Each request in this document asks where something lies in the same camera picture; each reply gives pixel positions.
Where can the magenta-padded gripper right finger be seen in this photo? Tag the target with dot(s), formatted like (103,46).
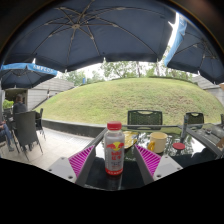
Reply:
(148,160)

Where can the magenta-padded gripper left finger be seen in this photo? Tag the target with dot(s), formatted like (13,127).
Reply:
(81,160)

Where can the red-capped grey drink bottle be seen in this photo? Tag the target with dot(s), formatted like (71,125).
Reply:
(114,156)

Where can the yellow foil wrapper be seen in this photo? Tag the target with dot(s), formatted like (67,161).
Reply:
(130,138)

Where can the flat round red coaster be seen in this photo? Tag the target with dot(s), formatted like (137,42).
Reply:
(179,146)

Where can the dark green plastic chair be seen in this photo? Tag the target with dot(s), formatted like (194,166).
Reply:
(145,118)
(195,118)
(222,120)

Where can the dark wicker chair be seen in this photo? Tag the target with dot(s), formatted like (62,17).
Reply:
(40,121)
(26,128)

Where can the grey roofed building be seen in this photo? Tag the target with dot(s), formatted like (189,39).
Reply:
(210,86)
(50,88)

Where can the person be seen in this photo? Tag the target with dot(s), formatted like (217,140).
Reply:
(19,106)
(5,131)

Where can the small navy lettered umbrella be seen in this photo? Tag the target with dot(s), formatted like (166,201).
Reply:
(23,75)

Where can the navy umbrella with blue trim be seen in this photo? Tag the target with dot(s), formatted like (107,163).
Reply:
(200,53)

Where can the large navy patio umbrella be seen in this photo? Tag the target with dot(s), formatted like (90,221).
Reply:
(86,36)

